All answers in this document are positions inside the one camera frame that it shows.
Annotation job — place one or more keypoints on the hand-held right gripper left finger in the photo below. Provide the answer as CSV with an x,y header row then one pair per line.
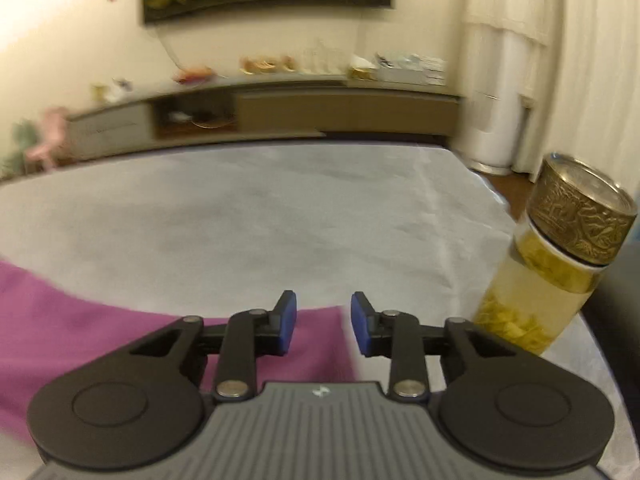
x,y
287,320

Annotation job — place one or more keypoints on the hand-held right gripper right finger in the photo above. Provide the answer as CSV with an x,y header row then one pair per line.
x,y
361,325

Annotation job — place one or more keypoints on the purple garment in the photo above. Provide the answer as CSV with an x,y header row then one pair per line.
x,y
90,330

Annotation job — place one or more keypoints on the glass tea bottle brass lid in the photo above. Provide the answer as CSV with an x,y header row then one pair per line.
x,y
555,260

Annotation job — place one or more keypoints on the long low wooden cabinet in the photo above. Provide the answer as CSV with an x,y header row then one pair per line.
x,y
280,110

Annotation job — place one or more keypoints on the white standing air conditioner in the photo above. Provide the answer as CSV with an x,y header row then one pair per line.
x,y
492,105

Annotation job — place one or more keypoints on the golden ornament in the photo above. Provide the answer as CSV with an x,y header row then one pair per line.
x,y
265,64

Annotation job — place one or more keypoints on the white box stack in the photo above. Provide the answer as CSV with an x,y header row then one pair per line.
x,y
415,70

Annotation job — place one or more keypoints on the red decorative dish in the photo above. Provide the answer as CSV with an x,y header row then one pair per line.
x,y
194,75

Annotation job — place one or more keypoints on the clear glass cups set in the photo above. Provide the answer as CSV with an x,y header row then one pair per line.
x,y
322,57

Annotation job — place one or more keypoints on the pink plush toy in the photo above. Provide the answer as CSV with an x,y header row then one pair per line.
x,y
50,135

